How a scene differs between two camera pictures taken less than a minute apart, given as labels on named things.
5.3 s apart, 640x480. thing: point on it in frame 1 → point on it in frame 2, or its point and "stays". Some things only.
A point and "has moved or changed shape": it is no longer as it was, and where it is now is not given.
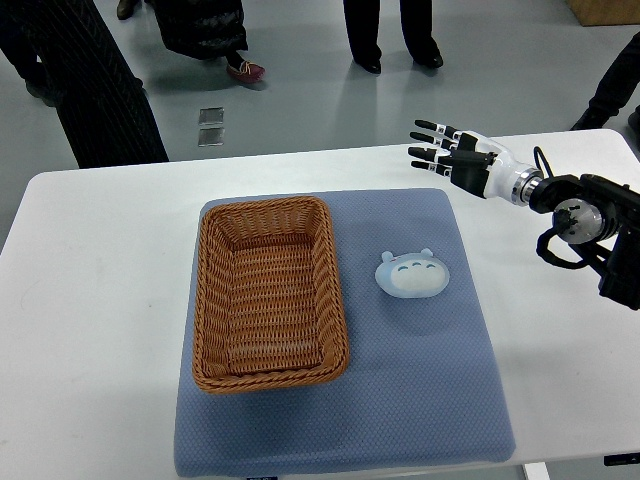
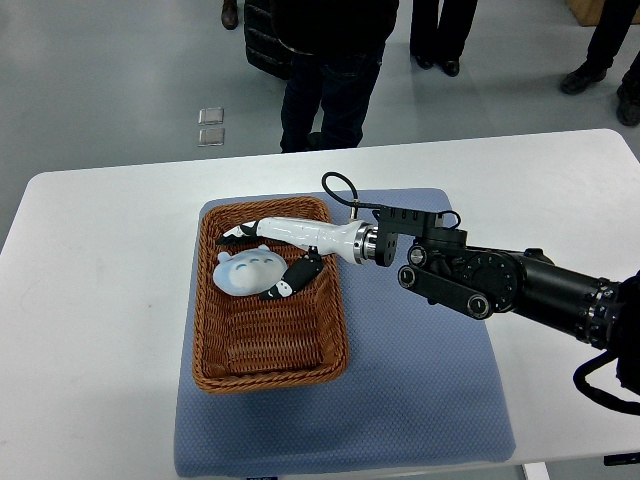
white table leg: [537, 471] stays
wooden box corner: [606, 12] stays
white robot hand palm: [508, 178] → [333, 237]
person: [614, 90] → [615, 22]
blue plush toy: [412, 275] has moved or changed shape
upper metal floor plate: [211, 116] stays
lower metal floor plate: [211, 136] stays
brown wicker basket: [269, 304] stays
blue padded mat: [421, 392] stays
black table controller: [621, 459] stays
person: [363, 19] → [441, 44]
